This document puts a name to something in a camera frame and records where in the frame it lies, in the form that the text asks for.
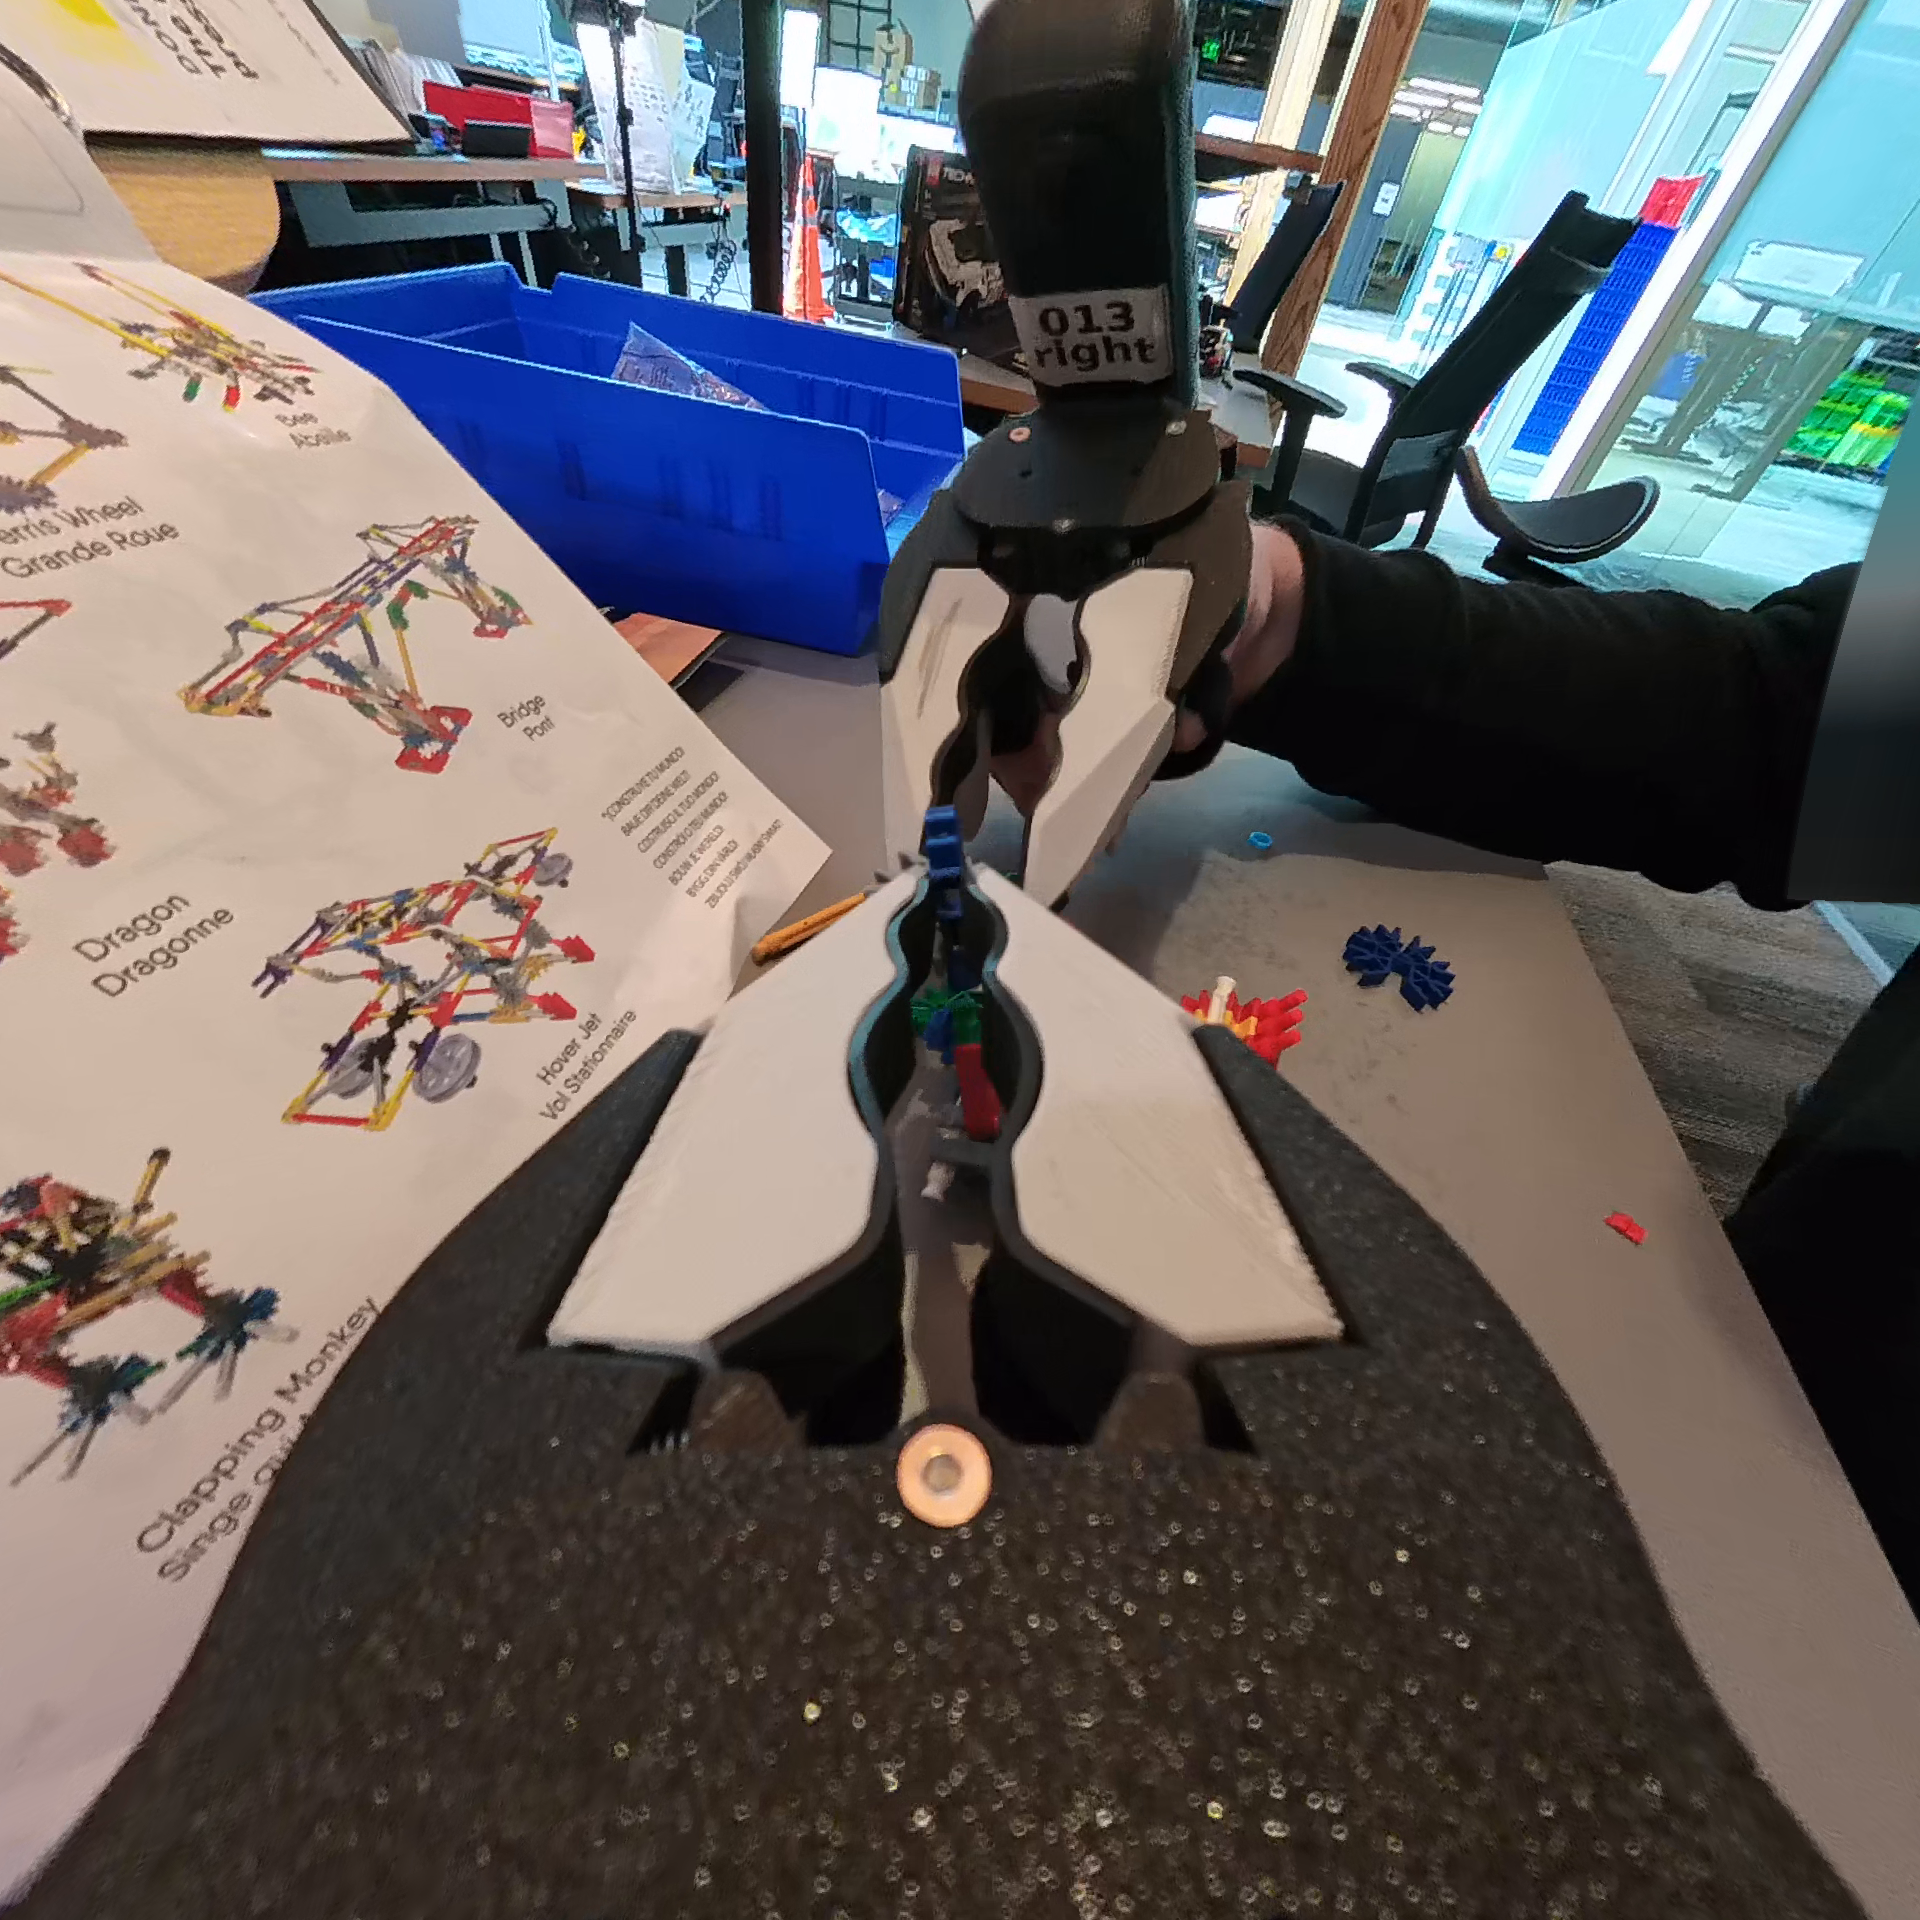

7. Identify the round wooden table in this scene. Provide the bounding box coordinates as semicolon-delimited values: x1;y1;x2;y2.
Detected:
82;142;284;298

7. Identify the blue plastic bin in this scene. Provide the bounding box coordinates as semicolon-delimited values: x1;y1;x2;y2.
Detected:
248;263;969;659

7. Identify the red toolbox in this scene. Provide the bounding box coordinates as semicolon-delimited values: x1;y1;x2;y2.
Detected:
421;79;582;160

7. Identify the black printed box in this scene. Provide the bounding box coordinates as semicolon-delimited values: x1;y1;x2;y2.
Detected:
892;142;1041;366

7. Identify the dark metal pole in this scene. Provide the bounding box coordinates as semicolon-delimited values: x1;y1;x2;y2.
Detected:
738;0;793;318

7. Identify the white printed sign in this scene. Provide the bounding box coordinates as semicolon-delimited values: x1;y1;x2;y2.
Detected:
53;0;419;147

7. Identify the wooden post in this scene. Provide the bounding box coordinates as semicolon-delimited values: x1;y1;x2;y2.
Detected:
1257;0;1433;377

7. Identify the clear plastic parts bag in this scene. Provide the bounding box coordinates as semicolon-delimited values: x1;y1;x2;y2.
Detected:
608;320;771;415

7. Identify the orange traffic cone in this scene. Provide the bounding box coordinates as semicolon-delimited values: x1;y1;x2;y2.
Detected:
784;152;838;326

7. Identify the person's right forearm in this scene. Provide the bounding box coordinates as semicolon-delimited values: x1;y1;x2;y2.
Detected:
1224;527;1870;912

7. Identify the black office chair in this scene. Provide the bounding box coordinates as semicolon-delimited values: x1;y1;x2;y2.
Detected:
1246;191;1665;590
1219;176;1346;377

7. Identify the colourful toy construction model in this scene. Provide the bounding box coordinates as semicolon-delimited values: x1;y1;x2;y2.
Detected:
874;803;1313;1206

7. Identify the white printed instruction sheet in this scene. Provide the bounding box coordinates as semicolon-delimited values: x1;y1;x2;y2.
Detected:
0;248;835;1870

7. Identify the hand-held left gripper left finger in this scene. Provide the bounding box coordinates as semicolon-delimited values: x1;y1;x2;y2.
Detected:
545;867;923;1370

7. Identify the stack of blue crates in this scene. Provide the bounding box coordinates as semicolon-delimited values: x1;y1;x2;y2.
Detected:
1512;223;1670;455

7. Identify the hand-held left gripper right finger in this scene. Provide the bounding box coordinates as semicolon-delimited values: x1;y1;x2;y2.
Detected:
966;862;1346;1374

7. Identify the orange toy rod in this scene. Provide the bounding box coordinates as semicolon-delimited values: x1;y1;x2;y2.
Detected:
750;891;874;964

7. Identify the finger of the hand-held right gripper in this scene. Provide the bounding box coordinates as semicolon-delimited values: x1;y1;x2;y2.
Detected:
883;568;1028;888
1025;564;1197;906

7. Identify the person's right hand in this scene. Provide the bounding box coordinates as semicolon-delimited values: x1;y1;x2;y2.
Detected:
990;521;1309;819

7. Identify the dark blue toy connector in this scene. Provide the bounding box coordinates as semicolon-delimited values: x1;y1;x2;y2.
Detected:
1339;921;1461;1016

